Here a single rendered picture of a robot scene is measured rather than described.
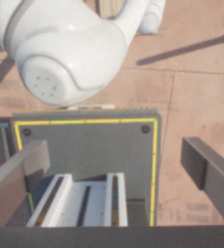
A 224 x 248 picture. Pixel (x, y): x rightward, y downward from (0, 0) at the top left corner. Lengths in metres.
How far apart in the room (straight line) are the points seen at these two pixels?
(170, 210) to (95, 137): 0.93
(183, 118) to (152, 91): 0.26
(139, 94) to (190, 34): 0.43
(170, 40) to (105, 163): 0.77
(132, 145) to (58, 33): 0.69
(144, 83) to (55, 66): 0.93
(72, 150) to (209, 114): 0.87
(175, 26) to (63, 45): 0.99
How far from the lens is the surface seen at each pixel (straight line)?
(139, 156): 0.88
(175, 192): 1.45
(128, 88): 1.10
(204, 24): 1.22
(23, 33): 0.26
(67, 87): 0.22
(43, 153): 0.16
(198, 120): 1.25
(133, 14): 0.51
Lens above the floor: 1.10
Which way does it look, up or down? 73 degrees down
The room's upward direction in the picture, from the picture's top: 176 degrees counter-clockwise
